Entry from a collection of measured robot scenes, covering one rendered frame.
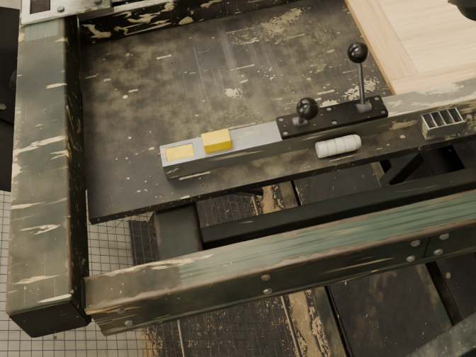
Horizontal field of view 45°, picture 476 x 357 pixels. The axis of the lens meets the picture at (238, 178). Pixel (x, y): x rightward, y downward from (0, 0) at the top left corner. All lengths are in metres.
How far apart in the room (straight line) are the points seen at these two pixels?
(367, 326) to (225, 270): 2.29
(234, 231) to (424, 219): 0.33
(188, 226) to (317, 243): 0.26
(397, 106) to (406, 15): 0.29
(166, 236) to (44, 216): 0.22
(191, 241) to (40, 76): 0.44
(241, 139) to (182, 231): 0.20
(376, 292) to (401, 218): 2.15
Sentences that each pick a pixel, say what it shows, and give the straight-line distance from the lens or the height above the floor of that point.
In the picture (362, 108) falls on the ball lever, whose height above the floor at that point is 1.40.
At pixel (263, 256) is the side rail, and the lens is 0.89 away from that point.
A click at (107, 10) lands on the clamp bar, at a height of 1.78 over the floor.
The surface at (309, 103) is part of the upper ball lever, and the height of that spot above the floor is 1.55.
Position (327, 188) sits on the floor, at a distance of 3.46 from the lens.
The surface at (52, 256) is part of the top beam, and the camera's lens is 0.92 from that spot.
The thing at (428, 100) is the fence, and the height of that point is 1.28.
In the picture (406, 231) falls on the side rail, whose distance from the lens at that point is 0.93.
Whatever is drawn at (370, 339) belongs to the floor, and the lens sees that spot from 3.13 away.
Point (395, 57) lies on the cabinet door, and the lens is 1.22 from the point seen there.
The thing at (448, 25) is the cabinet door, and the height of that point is 1.16.
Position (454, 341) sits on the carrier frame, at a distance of 1.69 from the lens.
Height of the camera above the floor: 2.05
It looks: 27 degrees down
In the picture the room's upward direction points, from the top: 82 degrees counter-clockwise
